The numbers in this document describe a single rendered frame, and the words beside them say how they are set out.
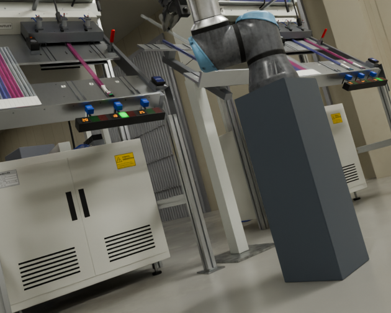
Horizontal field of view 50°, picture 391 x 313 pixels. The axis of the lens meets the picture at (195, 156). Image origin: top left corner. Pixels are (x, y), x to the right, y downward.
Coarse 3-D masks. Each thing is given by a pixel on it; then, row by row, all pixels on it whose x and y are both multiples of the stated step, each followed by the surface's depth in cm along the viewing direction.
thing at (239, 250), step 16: (192, 96) 188; (208, 112) 187; (208, 128) 185; (208, 144) 184; (208, 160) 186; (224, 160) 186; (224, 176) 184; (224, 192) 182; (224, 208) 183; (224, 224) 185; (240, 224) 184; (240, 240) 182; (224, 256) 182; (240, 256) 172
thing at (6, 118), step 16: (128, 96) 158; (144, 96) 162; (0, 112) 134; (16, 112) 137; (32, 112) 140; (48, 112) 144; (64, 112) 147; (80, 112) 150; (96, 112) 154; (112, 112) 158; (0, 128) 137
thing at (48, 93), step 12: (36, 84) 156; (48, 84) 158; (60, 84) 160; (72, 84) 161; (84, 84) 163; (96, 84) 165; (108, 84) 167; (120, 84) 169; (132, 84) 171; (144, 84) 173; (48, 96) 151; (60, 96) 153; (72, 96) 154; (84, 96) 154; (96, 96) 158; (108, 96) 158
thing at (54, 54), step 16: (16, 48) 177; (48, 48) 183; (64, 48) 186; (80, 48) 190; (96, 48) 193; (32, 64) 170; (48, 64) 180; (64, 64) 183; (80, 64) 186; (96, 64) 190
